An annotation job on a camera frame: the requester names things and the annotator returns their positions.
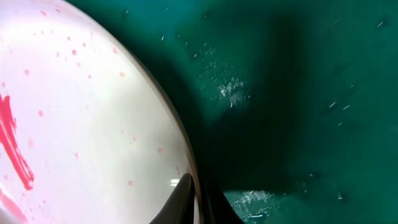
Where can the teal plastic tray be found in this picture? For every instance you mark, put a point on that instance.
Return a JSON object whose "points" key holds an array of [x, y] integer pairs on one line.
{"points": [[290, 106]]}

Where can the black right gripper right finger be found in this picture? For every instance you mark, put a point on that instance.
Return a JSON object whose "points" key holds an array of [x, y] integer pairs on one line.
{"points": [[216, 208]]}

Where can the white plate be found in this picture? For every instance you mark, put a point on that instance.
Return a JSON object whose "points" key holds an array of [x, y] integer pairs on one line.
{"points": [[86, 135]]}

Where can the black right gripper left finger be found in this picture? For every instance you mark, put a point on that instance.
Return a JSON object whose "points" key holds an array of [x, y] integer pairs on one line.
{"points": [[179, 208]]}

